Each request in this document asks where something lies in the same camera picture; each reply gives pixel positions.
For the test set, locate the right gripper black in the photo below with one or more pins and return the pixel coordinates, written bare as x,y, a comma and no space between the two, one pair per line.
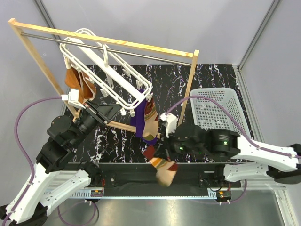
164,150

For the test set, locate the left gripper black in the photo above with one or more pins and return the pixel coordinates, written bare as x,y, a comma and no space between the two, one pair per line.
103,113

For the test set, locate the striped sock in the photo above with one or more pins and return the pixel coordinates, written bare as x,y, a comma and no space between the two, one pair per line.
150,121
166,169

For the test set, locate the purple sock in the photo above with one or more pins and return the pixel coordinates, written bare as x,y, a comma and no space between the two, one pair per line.
138,122

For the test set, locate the white plastic clip hanger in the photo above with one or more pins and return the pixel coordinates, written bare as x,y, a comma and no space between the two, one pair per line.
99,55

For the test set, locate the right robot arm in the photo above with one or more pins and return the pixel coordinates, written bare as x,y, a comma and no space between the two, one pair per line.
262,160

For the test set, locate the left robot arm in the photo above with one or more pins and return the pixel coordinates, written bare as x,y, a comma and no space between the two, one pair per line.
32,205

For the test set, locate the orange sock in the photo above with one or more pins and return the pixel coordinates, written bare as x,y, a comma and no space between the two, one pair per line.
79,80

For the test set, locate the white plastic basket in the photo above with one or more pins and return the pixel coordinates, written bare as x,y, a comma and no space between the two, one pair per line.
209,115

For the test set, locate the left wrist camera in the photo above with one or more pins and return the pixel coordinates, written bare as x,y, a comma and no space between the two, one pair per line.
73,98

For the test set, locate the wooden hanging rack frame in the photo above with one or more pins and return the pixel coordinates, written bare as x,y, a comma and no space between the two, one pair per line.
89,38

